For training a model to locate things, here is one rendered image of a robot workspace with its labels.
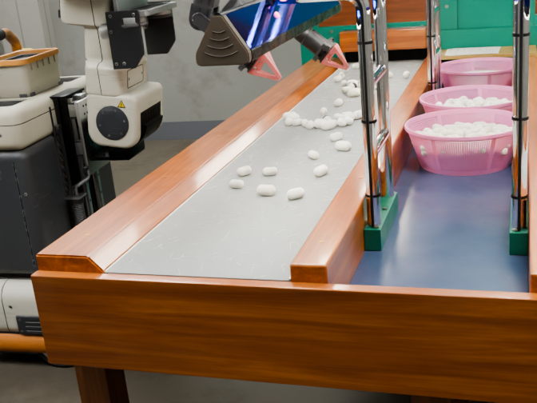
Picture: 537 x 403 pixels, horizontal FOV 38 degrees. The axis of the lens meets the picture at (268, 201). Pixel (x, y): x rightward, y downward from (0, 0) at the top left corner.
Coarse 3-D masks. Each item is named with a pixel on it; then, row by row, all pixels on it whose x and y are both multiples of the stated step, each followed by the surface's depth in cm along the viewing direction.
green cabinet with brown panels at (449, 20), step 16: (368, 0) 274; (400, 0) 271; (416, 0) 269; (448, 0) 265; (464, 0) 264; (480, 0) 263; (496, 0) 261; (512, 0) 260; (336, 16) 279; (352, 16) 278; (400, 16) 273; (416, 16) 271; (448, 16) 267; (464, 16) 266; (480, 16) 265; (496, 16) 263; (512, 16) 262; (320, 32) 282; (336, 32) 280
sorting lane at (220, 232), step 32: (416, 64) 268; (320, 96) 232; (288, 128) 198; (352, 128) 192; (256, 160) 173; (288, 160) 170; (320, 160) 168; (352, 160) 166; (224, 192) 153; (256, 192) 151; (320, 192) 148; (160, 224) 139; (192, 224) 138; (224, 224) 136; (256, 224) 135; (288, 224) 133; (128, 256) 126; (160, 256) 125; (192, 256) 124; (224, 256) 122; (256, 256) 121; (288, 256) 120
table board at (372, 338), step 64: (64, 320) 124; (128, 320) 120; (192, 320) 116; (256, 320) 113; (320, 320) 110; (384, 320) 107; (448, 320) 104; (512, 320) 101; (320, 384) 113; (384, 384) 110; (448, 384) 107; (512, 384) 104
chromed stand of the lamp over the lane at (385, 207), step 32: (288, 0) 126; (320, 0) 125; (352, 0) 123; (384, 0) 137; (384, 32) 139; (384, 64) 140; (384, 96) 142; (384, 128) 144; (384, 160) 146; (384, 192) 148; (384, 224) 138
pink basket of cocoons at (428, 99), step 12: (420, 96) 205; (432, 96) 210; (444, 96) 212; (456, 96) 213; (468, 96) 213; (480, 96) 212; (492, 96) 210; (504, 96) 207; (432, 108) 196; (444, 108) 192; (456, 108) 190; (468, 108) 189; (480, 108) 188; (492, 108) 189; (504, 108) 190; (468, 120) 191
